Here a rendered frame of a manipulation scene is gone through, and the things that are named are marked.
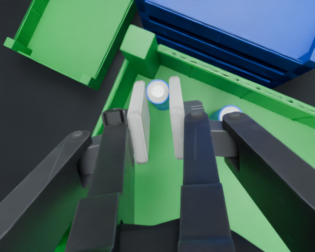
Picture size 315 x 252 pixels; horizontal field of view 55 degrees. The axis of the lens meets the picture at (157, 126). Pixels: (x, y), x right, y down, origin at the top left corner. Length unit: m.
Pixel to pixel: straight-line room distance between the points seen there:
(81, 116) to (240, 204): 0.50
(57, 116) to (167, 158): 0.49
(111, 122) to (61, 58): 0.60
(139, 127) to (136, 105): 0.02
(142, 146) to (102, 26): 0.60
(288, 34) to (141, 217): 0.41
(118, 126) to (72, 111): 0.58
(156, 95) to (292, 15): 0.41
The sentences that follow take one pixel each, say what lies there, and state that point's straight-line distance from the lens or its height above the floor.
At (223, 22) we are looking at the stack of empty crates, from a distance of 0.56.
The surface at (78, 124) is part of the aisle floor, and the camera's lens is 0.72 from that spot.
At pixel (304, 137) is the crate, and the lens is 0.30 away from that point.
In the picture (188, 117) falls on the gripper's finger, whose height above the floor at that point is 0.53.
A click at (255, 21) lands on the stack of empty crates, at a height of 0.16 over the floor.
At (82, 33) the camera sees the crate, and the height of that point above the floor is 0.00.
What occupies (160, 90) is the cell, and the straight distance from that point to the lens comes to 0.22.
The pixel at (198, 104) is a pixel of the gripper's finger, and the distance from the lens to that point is 0.18.
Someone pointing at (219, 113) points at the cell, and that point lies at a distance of 0.22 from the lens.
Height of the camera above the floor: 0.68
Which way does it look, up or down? 86 degrees down
